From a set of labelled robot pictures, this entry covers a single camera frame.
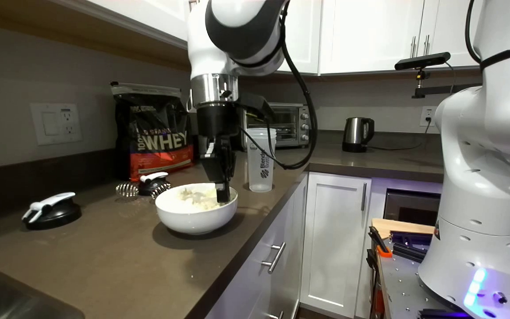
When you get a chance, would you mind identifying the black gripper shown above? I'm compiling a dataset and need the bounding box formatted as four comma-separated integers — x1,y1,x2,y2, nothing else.
197,102,242,203

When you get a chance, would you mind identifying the white ceramic bowl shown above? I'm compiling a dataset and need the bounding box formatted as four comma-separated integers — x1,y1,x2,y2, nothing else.
155,182,240,235

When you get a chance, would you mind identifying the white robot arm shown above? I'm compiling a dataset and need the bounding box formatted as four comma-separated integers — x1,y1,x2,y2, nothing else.
188,0,510,319

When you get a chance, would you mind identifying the tall clear shaker cup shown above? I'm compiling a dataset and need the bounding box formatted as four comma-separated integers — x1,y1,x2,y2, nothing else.
247,127,277,193

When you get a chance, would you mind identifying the black shaker lid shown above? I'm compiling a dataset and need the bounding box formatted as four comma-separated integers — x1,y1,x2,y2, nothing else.
139,171,171,196

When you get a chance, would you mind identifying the black whey protein bag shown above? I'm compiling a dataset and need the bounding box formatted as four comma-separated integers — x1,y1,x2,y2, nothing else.
111,81,196,182

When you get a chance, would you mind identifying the silver toaster oven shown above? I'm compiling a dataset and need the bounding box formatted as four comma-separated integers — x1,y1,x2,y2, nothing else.
243,102,311,148

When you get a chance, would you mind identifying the white cabinet door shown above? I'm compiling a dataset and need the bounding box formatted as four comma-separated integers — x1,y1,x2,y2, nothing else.
302,171,373,317

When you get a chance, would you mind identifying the steel electric kettle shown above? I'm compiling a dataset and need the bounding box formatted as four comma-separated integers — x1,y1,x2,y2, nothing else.
342,117,376,152

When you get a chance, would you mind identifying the wire whisk ball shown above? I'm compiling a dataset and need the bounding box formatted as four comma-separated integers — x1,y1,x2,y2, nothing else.
116,182,139,198

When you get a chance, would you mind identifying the steel drawer handle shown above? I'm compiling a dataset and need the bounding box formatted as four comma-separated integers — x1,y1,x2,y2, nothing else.
261,242,288,272

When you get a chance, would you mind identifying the white wall outlet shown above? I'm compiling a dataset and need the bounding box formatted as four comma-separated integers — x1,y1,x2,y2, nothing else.
31,102,82,145

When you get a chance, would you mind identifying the black mounted camera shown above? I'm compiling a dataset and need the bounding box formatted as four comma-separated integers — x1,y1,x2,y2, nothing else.
396,51,452,70

